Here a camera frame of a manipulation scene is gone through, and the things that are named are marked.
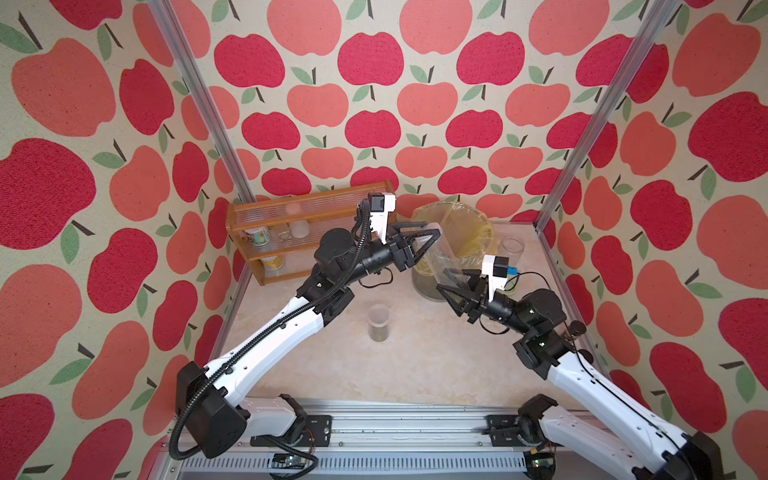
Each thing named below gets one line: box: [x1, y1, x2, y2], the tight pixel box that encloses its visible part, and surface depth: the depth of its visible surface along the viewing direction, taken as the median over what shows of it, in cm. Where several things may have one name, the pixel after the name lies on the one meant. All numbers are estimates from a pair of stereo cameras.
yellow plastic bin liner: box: [411, 202, 497, 275], surface depth 90 cm
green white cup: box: [246, 227, 270, 247], surface depth 94 cm
